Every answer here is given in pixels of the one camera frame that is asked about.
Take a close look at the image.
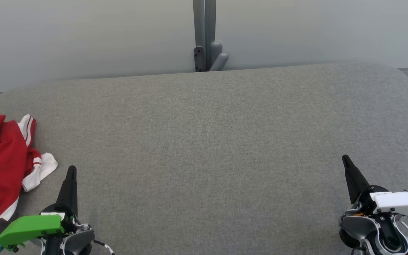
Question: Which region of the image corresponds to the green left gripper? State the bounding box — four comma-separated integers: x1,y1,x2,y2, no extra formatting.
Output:
0,165,79,253

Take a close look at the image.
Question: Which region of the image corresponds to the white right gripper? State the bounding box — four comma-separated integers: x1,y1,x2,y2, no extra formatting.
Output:
342,155,408,223

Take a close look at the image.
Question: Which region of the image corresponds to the grey fabric sofa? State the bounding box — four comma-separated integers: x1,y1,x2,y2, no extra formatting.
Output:
0,63,408,255

